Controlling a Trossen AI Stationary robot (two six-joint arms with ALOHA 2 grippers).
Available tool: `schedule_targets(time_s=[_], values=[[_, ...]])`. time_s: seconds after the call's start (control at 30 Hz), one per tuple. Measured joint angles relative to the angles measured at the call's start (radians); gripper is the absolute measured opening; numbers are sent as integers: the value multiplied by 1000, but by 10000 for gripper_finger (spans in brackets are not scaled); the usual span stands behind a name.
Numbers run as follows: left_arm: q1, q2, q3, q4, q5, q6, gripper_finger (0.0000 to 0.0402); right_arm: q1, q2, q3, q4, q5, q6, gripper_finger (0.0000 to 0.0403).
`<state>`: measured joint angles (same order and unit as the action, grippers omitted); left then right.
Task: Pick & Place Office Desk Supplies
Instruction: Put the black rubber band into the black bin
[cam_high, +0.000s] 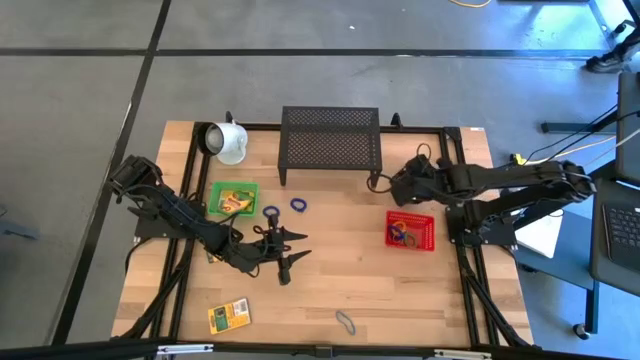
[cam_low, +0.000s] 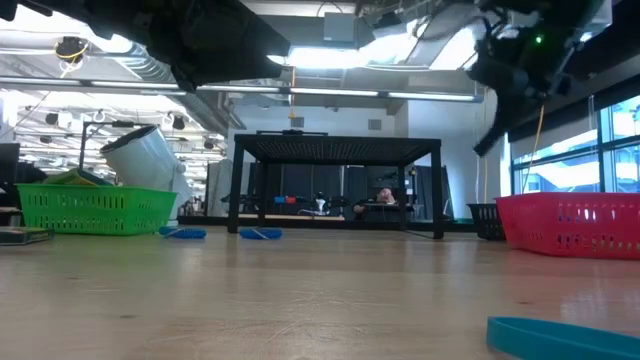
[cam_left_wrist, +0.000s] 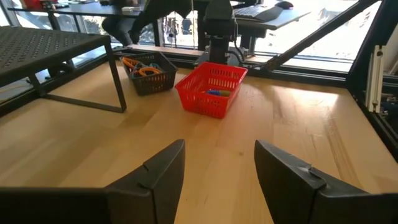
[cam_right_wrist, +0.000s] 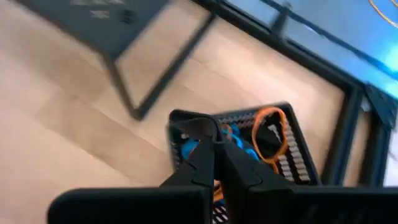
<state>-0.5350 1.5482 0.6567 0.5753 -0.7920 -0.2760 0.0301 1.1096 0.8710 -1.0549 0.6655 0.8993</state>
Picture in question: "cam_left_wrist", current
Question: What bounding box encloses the dark desk top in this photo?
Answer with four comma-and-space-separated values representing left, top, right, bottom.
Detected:
233, 6, 312, 31

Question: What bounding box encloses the person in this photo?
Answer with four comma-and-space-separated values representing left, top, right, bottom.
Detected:
101, 0, 194, 47

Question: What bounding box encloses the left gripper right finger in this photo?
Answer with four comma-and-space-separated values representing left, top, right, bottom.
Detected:
254, 139, 398, 224

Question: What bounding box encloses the dark computer mouse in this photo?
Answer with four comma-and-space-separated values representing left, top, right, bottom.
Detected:
275, 0, 295, 10

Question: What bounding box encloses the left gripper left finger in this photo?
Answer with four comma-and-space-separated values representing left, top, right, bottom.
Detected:
0, 138, 187, 224

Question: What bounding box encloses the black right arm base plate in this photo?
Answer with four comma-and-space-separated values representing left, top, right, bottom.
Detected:
195, 49, 274, 70

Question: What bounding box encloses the red container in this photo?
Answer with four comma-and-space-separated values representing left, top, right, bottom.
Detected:
23, 0, 44, 10

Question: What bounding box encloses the black mesh shelf riser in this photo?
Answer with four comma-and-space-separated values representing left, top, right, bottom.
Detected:
0, 25, 128, 114

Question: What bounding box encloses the silver metal bracket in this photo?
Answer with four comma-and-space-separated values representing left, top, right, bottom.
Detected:
365, 45, 390, 114

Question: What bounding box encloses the black plastic basket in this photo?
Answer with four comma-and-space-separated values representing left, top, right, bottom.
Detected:
119, 50, 179, 96

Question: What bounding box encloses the black keyboard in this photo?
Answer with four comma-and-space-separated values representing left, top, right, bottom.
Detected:
233, 4, 284, 23

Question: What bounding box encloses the red plastic basket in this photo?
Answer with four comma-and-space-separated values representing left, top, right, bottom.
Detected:
174, 61, 249, 120

